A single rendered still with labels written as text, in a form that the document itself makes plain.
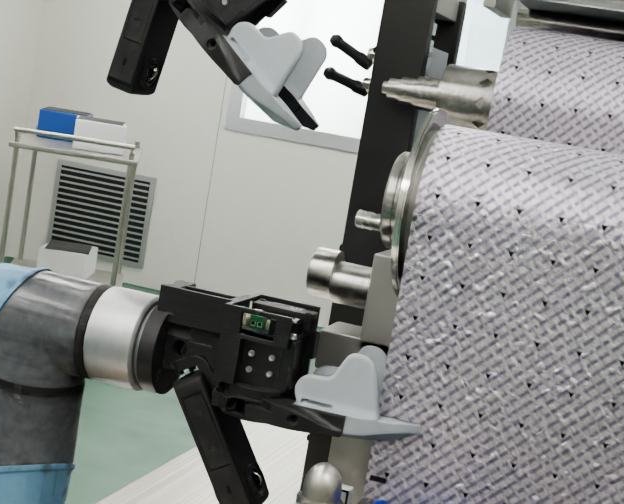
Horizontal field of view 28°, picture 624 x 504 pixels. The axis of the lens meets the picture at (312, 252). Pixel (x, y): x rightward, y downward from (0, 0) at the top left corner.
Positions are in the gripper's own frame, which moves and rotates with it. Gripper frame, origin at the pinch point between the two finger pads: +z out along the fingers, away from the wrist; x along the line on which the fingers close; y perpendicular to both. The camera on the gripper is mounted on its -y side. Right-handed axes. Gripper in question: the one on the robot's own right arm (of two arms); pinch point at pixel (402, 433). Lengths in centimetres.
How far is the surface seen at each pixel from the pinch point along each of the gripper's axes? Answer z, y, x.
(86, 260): -246, -73, 435
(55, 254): -258, -72, 427
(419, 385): 0.7, 3.8, -0.3
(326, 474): -3.1, -1.9, -7.9
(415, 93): -10.3, 24.5, 29.4
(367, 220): -6.8, 14.1, 5.8
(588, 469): 13.4, 0.8, -0.2
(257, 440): -27, -19, 51
